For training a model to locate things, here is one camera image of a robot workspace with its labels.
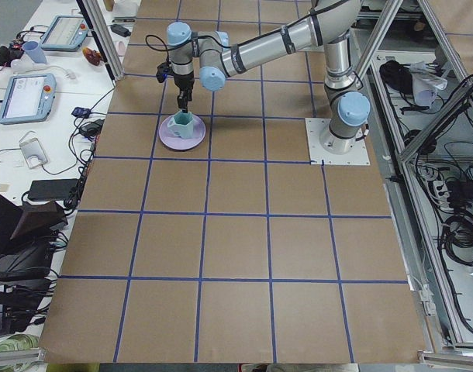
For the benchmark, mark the blue teach pendant near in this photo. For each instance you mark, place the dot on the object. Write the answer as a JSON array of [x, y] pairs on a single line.
[[28, 98]]

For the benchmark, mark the black power adapter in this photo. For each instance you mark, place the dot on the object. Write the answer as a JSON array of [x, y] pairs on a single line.
[[120, 30]]

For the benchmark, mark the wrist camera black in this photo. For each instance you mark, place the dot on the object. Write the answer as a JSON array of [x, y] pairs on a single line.
[[164, 70]]

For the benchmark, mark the light teal hexagonal cup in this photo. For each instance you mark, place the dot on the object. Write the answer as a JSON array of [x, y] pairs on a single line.
[[181, 125]]

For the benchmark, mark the aluminium frame post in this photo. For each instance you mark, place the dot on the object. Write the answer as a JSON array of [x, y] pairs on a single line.
[[100, 32]]

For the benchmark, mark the lavender plate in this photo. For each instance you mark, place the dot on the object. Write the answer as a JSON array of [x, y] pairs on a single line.
[[176, 143]]

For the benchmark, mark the blue teach pendant far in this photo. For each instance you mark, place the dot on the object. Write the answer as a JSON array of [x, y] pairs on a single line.
[[65, 33]]

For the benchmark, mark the small blue black device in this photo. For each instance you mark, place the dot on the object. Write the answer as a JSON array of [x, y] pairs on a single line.
[[81, 112]]

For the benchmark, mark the red mango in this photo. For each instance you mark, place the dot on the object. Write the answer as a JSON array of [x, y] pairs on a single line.
[[92, 56]]

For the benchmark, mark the pink white cup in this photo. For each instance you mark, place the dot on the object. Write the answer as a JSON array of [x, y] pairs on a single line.
[[120, 48]]

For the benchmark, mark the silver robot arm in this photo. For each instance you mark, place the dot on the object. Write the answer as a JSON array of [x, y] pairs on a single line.
[[327, 25]]

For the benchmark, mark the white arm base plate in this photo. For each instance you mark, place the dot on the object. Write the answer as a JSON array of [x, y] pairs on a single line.
[[326, 149]]

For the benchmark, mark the light blue plastic cup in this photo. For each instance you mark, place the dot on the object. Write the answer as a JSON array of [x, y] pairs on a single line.
[[34, 51]]

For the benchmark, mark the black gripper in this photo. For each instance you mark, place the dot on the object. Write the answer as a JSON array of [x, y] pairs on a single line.
[[181, 81]]

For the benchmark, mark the blue teach pendant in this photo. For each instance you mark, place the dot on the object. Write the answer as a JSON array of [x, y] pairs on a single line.
[[28, 98], [65, 33]]

